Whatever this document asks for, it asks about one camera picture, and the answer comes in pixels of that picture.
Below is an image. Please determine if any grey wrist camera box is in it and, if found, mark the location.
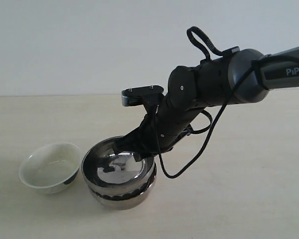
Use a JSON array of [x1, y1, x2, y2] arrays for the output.
[[121, 85, 164, 107]]

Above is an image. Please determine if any black ribbed flat cable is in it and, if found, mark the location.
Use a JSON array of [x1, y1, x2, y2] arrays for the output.
[[186, 26, 240, 60]]

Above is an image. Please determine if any ribbed steel bowl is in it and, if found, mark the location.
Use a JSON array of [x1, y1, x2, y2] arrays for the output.
[[89, 174, 157, 210]]

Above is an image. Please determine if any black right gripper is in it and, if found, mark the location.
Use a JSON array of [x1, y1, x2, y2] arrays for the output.
[[114, 114, 189, 159]]

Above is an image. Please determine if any white ceramic bowl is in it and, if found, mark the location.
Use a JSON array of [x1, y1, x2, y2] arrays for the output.
[[18, 142, 82, 194]]

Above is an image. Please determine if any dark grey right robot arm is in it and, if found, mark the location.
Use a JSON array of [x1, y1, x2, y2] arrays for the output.
[[113, 47, 299, 158]]

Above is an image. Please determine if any smooth steel bowl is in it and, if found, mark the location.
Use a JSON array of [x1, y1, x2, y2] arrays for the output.
[[81, 136, 155, 200]]

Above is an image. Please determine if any black camera cable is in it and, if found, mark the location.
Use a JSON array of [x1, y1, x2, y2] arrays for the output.
[[150, 53, 282, 179]]

